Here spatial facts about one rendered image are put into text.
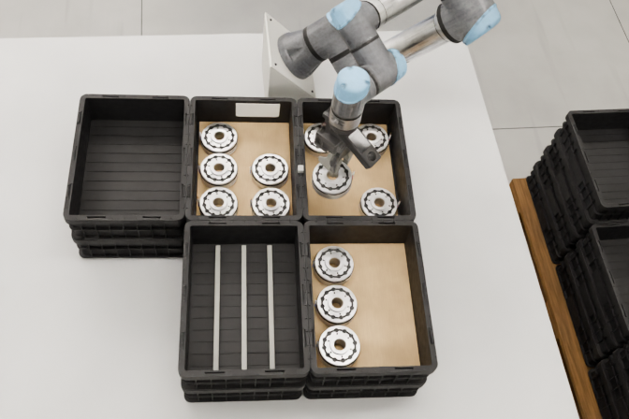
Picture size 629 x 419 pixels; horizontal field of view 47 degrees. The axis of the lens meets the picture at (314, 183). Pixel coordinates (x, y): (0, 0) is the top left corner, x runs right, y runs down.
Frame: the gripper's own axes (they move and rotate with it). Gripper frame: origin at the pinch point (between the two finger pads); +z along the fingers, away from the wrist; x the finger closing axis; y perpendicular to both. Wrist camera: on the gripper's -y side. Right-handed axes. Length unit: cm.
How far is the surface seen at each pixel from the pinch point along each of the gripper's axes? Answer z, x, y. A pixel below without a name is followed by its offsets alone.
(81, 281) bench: 29, 59, 39
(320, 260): 13.4, 17.8, -9.2
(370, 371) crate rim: 6, 36, -37
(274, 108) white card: 9.8, -9.4, 29.8
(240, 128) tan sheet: 16.4, -1.1, 35.6
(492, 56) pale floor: 100, -161, 14
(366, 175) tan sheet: 16.5, -13.2, -1.8
